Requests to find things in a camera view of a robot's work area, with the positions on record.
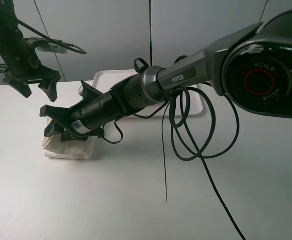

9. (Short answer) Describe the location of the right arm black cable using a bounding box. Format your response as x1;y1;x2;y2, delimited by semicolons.
100;57;246;240

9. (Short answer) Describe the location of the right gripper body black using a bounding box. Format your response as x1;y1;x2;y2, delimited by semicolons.
38;99;105;142

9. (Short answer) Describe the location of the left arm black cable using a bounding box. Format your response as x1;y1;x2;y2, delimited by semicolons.
0;0;87;55

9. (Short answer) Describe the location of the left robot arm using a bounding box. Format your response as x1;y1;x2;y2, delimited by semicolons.
0;0;61;102

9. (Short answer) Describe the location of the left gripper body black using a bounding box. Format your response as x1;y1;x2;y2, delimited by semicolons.
0;49;61;85

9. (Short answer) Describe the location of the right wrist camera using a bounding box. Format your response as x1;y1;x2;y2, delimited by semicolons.
78;81;103;102

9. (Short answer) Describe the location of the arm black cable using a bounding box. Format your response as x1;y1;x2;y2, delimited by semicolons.
100;57;246;240
0;0;87;55

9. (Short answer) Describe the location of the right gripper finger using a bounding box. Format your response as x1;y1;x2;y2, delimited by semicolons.
44;120;63;137
60;132;88;143

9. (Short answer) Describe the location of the cream white towel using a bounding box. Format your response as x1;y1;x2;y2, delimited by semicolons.
42;117;97;160

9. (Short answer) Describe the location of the white plastic tray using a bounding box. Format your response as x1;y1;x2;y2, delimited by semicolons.
77;69;203;119

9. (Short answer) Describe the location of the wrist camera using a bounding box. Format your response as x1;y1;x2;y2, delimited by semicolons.
25;37;68;54
78;81;103;102

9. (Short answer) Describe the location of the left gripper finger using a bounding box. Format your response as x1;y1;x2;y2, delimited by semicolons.
38;80;57;102
3;77;32;98

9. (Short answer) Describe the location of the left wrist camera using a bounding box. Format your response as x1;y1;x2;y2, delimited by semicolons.
25;37;68;54

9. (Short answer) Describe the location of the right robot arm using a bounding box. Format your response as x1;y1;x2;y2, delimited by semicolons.
40;10;292;139

